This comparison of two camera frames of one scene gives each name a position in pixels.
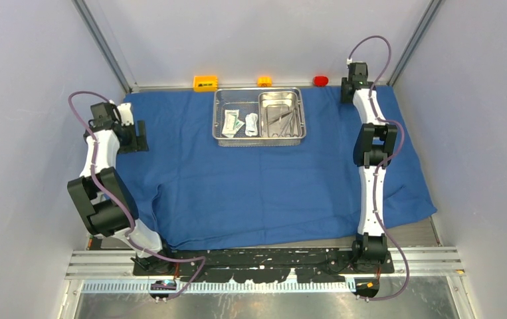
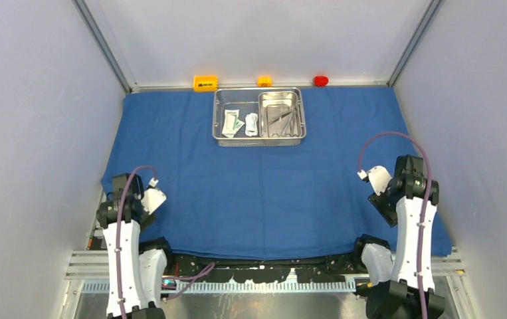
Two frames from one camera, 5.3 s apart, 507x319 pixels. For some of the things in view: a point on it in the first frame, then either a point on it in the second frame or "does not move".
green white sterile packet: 232,124 does not move
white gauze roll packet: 251,129 does not move
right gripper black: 345,98 → 391,216
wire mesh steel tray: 235,121 does not move
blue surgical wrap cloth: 195,194 does not move
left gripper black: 138,143 → 145,218
